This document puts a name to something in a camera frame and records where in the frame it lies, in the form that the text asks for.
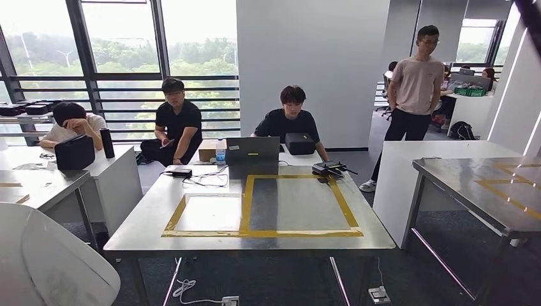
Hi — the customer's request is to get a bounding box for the white curved plastic part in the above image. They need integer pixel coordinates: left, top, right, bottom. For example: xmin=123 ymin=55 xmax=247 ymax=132
xmin=0 ymin=202 xmax=121 ymax=306

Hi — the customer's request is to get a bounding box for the steel workbench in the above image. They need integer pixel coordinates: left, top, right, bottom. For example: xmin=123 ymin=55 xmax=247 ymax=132
xmin=0 ymin=168 xmax=99 ymax=250
xmin=411 ymin=156 xmax=541 ymax=306
xmin=103 ymin=162 xmax=396 ymax=306

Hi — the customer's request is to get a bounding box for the grey laptop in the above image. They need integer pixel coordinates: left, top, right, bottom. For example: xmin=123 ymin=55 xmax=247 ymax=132
xmin=225 ymin=136 xmax=281 ymax=166

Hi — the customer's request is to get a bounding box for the white table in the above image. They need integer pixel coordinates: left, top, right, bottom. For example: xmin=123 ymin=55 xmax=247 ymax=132
xmin=0 ymin=143 xmax=144 ymax=237
xmin=374 ymin=140 xmax=522 ymax=248
xmin=188 ymin=143 xmax=326 ymax=166

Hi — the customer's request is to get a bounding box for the person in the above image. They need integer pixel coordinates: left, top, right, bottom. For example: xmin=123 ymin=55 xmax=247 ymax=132
xmin=139 ymin=76 xmax=204 ymax=167
xmin=40 ymin=101 xmax=107 ymax=150
xmin=382 ymin=61 xmax=400 ymax=92
xmin=482 ymin=67 xmax=499 ymax=93
xmin=359 ymin=24 xmax=445 ymax=193
xmin=250 ymin=85 xmax=330 ymax=163

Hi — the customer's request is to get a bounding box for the clear water bottle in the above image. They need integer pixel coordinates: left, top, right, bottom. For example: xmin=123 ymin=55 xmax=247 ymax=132
xmin=215 ymin=138 xmax=227 ymax=166

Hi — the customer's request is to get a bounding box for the black remote controller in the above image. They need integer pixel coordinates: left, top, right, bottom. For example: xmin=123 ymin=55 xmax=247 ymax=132
xmin=311 ymin=160 xmax=359 ymax=179

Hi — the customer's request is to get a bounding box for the cardboard box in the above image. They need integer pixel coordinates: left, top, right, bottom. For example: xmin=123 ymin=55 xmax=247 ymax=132
xmin=197 ymin=138 xmax=227 ymax=163

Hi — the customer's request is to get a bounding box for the black thermos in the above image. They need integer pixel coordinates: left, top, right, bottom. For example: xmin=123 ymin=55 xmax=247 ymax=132
xmin=100 ymin=126 xmax=115 ymax=159

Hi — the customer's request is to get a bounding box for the black backpack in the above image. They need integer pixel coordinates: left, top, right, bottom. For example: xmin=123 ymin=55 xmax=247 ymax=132
xmin=448 ymin=121 xmax=478 ymax=141

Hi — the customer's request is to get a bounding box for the black bag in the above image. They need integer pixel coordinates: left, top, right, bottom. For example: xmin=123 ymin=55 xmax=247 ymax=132
xmin=54 ymin=134 xmax=96 ymax=171

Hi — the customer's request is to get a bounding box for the white desk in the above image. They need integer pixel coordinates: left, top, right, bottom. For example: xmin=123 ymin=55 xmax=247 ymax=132
xmin=445 ymin=92 xmax=495 ymax=138

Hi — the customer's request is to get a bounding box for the green plastic crate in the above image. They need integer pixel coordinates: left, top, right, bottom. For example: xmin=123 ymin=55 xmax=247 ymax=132
xmin=453 ymin=85 xmax=487 ymax=98

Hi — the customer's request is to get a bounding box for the grey monitor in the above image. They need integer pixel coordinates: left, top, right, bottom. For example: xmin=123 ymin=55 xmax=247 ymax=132
xmin=450 ymin=72 xmax=493 ymax=92

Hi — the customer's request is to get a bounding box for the yellow tape frame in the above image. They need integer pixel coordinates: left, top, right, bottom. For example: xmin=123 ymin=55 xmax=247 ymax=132
xmin=161 ymin=174 xmax=364 ymax=238

